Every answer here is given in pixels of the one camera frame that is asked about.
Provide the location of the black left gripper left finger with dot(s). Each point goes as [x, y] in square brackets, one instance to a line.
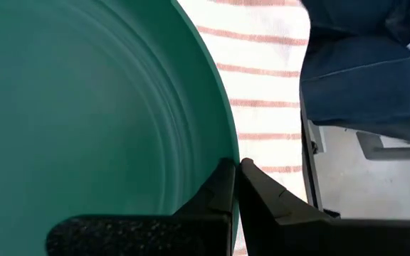
[190, 234]

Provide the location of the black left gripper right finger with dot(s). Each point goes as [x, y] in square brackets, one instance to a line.
[297, 234]

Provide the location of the dark green plate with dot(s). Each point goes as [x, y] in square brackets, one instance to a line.
[84, 106]

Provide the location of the white red-striped towel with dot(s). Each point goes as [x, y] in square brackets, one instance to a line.
[262, 89]

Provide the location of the person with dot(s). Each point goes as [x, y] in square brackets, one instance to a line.
[361, 89]

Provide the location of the black metal table frame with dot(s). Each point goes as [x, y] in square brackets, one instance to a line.
[310, 160]

